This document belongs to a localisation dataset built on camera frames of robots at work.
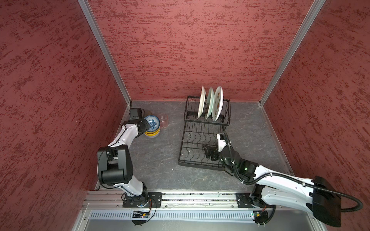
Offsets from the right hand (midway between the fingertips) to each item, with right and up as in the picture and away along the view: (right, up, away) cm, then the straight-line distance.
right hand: (208, 148), depth 79 cm
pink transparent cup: (-30, +16, +26) cm, 42 cm away
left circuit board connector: (-36, -35, -6) cm, 51 cm away
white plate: (-4, +25, -6) cm, 26 cm away
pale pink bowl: (-35, +4, +14) cm, 38 cm away
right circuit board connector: (+26, -34, -7) cm, 44 cm away
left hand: (-39, +9, +14) cm, 42 cm away
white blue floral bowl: (-35, +13, +18) cm, 42 cm away
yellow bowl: (-35, +7, +13) cm, 38 cm away
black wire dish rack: (-4, +7, +22) cm, 23 cm away
